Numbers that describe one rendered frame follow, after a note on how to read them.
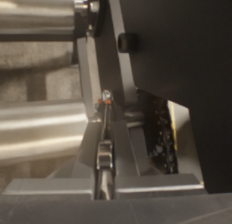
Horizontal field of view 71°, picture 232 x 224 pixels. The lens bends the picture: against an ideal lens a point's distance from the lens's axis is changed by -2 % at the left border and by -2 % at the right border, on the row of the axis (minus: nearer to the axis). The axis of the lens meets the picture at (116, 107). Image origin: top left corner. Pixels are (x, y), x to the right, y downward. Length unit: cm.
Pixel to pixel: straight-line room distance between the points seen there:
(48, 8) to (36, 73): 94
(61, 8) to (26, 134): 27
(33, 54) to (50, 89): 30
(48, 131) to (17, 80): 106
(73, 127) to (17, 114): 9
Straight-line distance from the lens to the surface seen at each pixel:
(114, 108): 31
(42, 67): 135
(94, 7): 42
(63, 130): 30
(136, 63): 24
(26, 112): 32
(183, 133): 111
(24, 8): 43
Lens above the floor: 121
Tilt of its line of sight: 71 degrees down
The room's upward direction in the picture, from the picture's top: 51 degrees clockwise
